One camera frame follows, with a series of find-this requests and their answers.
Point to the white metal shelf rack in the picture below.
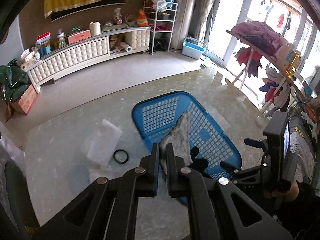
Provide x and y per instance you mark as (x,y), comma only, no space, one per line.
(161,21)

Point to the orange bag on cabinet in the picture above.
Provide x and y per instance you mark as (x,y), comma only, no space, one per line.
(141,20)

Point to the patterned curtain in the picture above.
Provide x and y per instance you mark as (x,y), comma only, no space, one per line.
(201,23)

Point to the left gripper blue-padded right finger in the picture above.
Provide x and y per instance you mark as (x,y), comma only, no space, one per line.
(217,209)

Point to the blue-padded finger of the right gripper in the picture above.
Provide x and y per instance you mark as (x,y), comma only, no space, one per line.
(230,169)
(260,144)

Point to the white cylinder jar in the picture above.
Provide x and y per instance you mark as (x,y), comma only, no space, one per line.
(95,28)

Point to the tall standing air conditioner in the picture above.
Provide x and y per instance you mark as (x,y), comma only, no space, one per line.
(182,23)

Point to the black plush toy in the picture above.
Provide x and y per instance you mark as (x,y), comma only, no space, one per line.
(199,164)

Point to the dark green plastic bag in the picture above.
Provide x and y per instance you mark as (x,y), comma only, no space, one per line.
(14,81)

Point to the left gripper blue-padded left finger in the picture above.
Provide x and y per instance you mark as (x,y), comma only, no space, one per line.
(106,209)

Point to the blue plastic laundry basket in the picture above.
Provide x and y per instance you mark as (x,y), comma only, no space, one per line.
(155,117)

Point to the grey speckled sponge pad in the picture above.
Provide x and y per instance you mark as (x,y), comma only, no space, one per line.
(179,138)

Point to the cardboard box on floor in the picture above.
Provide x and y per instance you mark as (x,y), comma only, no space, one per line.
(25,102)

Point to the pink clothes pile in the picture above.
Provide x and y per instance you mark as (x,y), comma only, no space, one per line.
(261,35)

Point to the white paper roll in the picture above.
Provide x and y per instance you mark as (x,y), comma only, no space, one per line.
(126,46)

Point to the white fluffy towel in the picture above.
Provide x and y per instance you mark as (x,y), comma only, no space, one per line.
(105,171)

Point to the light blue cloth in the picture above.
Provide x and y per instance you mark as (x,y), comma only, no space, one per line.
(78,178)

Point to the blue white mop bucket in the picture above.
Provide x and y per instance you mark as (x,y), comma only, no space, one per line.
(193,48)

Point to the white tufted TV cabinet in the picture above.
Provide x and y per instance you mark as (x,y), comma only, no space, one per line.
(86,53)

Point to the clothes drying rack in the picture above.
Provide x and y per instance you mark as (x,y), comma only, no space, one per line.
(281,77)

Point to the pink drawer box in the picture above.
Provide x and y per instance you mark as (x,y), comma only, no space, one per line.
(78,36)

